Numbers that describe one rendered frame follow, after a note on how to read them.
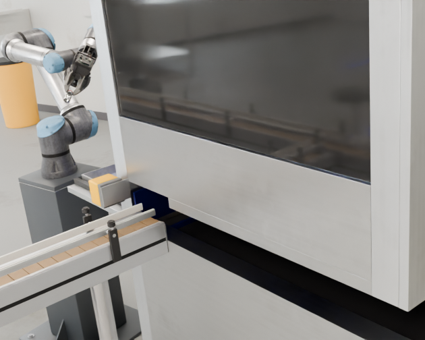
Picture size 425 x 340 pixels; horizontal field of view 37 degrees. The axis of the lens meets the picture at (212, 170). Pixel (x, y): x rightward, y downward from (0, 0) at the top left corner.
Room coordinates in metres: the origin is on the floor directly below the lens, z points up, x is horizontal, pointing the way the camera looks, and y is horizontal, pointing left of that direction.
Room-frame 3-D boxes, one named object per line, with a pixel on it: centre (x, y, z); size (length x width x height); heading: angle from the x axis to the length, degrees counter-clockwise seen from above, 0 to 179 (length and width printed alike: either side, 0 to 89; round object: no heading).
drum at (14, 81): (6.57, 1.97, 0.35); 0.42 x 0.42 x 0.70
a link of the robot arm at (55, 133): (2.51, 0.64, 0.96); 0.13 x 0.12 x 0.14; 134
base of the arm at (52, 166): (2.51, 0.64, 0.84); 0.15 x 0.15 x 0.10
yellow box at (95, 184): (1.70, 0.31, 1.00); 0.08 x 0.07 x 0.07; 37
